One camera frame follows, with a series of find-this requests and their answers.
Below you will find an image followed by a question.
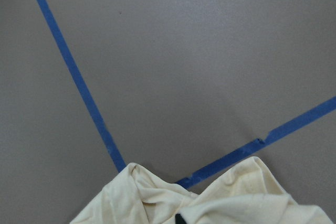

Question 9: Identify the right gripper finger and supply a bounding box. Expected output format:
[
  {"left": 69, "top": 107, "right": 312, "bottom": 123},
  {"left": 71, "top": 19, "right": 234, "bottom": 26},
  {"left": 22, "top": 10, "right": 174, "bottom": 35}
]
[{"left": 175, "top": 214, "right": 187, "bottom": 224}]

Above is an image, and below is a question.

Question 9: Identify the cream long sleeve shirt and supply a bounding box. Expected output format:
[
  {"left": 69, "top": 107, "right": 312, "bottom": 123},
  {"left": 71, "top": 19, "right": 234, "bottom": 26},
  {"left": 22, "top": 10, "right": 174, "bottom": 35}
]
[{"left": 73, "top": 156, "right": 331, "bottom": 223}]

